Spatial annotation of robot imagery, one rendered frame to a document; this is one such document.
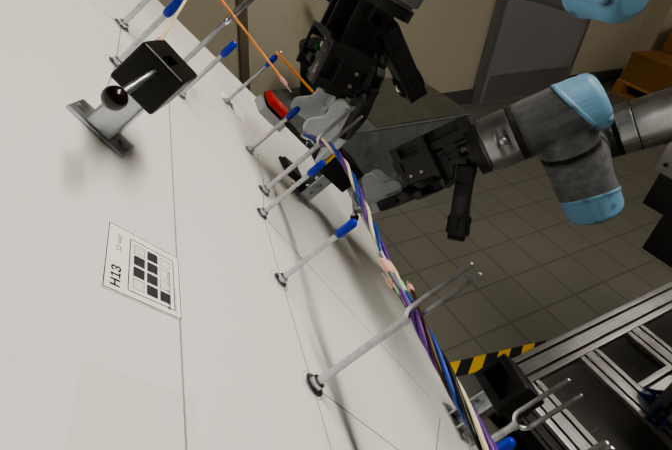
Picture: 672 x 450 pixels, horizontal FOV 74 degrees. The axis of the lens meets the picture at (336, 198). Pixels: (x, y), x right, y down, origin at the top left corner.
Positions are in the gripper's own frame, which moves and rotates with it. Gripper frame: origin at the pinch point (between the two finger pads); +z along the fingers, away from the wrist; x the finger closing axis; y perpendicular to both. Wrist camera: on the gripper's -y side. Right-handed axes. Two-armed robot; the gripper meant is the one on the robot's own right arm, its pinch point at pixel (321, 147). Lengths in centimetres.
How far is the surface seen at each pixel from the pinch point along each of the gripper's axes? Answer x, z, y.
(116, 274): 29.8, -3.7, 25.3
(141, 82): 20.7, -10.3, 25.7
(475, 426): 40.2, -5.6, 7.8
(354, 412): 33.5, 4.9, 6.5
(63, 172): 23.8, -5.1, 28.5
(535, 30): -239, -43, -270
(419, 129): -126, 32, -124
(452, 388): 37.9, -5.5, 7.8
